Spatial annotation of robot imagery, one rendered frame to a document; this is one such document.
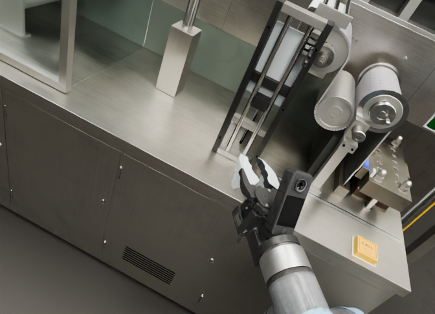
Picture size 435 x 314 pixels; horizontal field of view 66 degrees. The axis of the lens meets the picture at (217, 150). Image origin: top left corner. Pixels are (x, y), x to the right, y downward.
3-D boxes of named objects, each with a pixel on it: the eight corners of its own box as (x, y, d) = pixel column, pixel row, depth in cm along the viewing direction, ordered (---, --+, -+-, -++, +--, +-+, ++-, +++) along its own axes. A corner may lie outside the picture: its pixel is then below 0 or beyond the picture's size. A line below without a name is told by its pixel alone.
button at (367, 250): (353, 254, 105) (357, 250, 104) (353, 238, 111) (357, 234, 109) (373, 265, 105) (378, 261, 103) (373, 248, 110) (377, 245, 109)
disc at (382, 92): (347, 120, 110) (375, 81, 101) (347, 119, 111) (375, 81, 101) (388, 140, 109) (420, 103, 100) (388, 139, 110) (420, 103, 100)
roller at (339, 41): (292, 61, 107) (314, 19, 99) (303, 40, 127) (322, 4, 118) (332, 81, 106) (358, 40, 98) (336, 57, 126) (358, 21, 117)
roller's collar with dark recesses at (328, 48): (307, 62, 100) (318, 42, 96) (309, 56, 105) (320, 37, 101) (326, 71, 100) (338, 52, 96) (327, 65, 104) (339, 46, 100)
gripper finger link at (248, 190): (231, 172, 63) (250, 210, 58) (235, 166, 62) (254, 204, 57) (251, 173, 66) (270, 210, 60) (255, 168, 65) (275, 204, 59)
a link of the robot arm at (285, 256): (283, 264, 48) (325, 267, 52) (274, 237, 52) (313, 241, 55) (257, 289, 53) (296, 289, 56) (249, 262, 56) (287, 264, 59)
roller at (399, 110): (354, 118, 109) (376, 89, 102) (355, 88, 129) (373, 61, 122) (387, 134, 108) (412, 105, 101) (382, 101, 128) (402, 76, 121)
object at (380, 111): (386, 99, 101) (401, 116, 102) (385, 96, 102) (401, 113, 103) (364, 113, 105) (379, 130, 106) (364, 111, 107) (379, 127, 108)
